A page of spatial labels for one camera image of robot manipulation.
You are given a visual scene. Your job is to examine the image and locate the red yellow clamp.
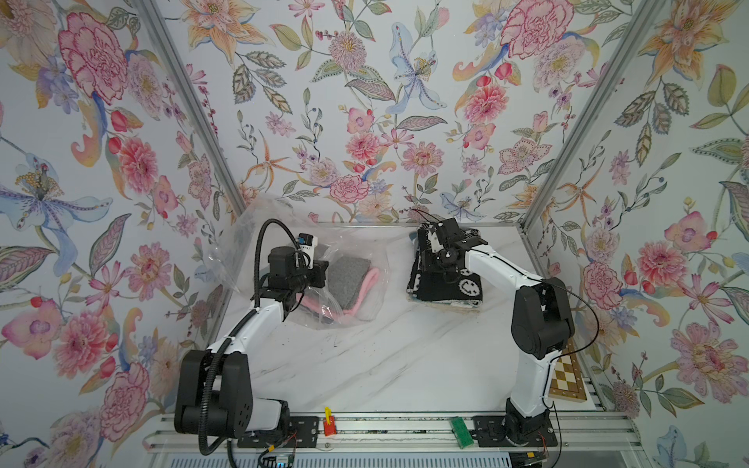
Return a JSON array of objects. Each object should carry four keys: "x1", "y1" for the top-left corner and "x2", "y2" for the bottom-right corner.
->
[{"x1": 323, "y1": 408, "x2": 337, "y2": 437}]

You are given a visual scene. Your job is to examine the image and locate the teal cloud pattern blanket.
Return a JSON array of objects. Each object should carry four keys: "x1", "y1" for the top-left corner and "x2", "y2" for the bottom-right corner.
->
[{"x1": 410, "y1": 296, "x2": 483, "y2": 310}]

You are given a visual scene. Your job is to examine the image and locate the left aluminium corner post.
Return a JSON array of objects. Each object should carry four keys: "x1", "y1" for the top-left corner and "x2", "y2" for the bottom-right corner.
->
[{"x1": 134, "y1": 0, "x2": 246, "y2": 218}]

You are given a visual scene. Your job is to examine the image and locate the wooden chessboard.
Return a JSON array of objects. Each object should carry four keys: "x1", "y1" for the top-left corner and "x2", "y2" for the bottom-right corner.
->
[{"x1": 549, "y1": 346, "x2": 588, "y2": 402}]

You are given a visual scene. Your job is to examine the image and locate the green block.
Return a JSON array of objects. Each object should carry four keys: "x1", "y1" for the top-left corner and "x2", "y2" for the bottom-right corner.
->
[{"x1": 449, "y1": 417, "x2": 474, "y2": 450}]

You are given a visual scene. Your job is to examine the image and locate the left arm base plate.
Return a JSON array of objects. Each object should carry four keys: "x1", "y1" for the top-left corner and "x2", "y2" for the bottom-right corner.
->
[{"x1": 236, "y1": 415, "x2": 321, "y2": 450}]

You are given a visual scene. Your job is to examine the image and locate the grey fuzzy blanket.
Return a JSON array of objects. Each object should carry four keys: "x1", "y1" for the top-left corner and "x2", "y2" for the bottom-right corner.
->
[{"x1": 327, "y1": 255, "x2": 372, "y2": 310}]

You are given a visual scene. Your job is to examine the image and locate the aluminium corner post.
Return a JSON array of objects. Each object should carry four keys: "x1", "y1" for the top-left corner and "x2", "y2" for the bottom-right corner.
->
[
  {"x1": 134, "y1": 0, "x2": 246, "y2": 218},
  {"x1": 518, "y1": 0, "x2": 662, "y2": 234}
]

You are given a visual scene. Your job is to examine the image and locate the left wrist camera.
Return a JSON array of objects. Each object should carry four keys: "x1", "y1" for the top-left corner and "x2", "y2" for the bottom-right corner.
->
[{"x1": 296, "y1": 233, "x2": 318, "y2": 268}]

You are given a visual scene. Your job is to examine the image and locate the clear plastic vacuum bag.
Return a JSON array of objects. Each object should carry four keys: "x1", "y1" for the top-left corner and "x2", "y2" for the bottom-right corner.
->
[{"x1": 205, "y1": 198, "x2": 389, "y2": 330}]

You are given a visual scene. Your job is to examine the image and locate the right aluminium corner post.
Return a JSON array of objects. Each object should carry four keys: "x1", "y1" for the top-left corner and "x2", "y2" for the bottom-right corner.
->
[{"x1": 518, "y1": 0, "x2": 662, "y2": 234}]

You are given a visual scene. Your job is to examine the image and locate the aluminium front rail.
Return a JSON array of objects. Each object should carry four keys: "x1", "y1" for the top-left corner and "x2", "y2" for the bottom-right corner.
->
[{"x1": 142, "y1": 410, "x2": 642, "y2": 454}]

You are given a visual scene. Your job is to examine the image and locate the left black corrugated cable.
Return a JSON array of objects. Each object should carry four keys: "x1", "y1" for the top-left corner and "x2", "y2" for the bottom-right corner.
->
[{"x1": 197, "y1": 218, "x2": 302, "y2": 457}]

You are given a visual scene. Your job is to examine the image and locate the black smiley knitted blanket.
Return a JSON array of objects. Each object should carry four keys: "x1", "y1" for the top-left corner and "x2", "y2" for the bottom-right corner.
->
[{"x1": 406, "y1": 223, "x2": 484, "y2": 301}]

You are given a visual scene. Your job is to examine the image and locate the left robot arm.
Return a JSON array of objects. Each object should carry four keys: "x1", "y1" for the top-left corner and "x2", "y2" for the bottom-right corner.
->
[{"x1": 174, "y1": 246, "x2": 328, "y2": 450}]

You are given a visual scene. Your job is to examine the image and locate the pink folded blanket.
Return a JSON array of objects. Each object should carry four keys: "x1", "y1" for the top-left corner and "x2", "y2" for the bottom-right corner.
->
[{"x1": 302, "y1": 266, "x2": 380, "y2": 322}]

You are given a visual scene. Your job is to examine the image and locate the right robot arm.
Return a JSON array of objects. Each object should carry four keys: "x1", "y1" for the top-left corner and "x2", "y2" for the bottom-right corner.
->
[{"x1": 423, "y1": 218, "x2": 575, "y2": 446}]

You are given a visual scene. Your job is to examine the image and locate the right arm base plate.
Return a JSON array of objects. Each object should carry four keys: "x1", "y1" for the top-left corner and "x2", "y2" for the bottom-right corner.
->
[{"x1": 472, "y1": 413, "x2": 559, "y2": 449}]

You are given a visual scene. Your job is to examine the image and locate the beige knitted blanket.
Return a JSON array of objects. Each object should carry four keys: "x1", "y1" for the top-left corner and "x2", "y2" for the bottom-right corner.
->
[{"x1": 421, "y1": 300, "x2": 483, "y2": 313}]

